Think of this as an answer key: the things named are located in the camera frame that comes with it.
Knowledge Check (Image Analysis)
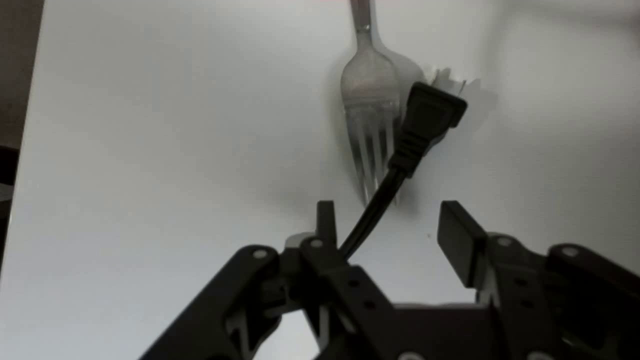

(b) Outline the silver metal fork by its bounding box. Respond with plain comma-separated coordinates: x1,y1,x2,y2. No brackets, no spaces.
339,0,431,207

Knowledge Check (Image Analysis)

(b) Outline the black kettle power cable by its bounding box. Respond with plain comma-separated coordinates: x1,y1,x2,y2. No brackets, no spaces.
337,66,485,263

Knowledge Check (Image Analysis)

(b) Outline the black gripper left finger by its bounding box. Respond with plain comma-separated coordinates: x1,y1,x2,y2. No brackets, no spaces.
138,198,404,360

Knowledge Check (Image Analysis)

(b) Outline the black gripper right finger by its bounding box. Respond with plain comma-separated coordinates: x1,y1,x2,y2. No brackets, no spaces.
436,198,640,360

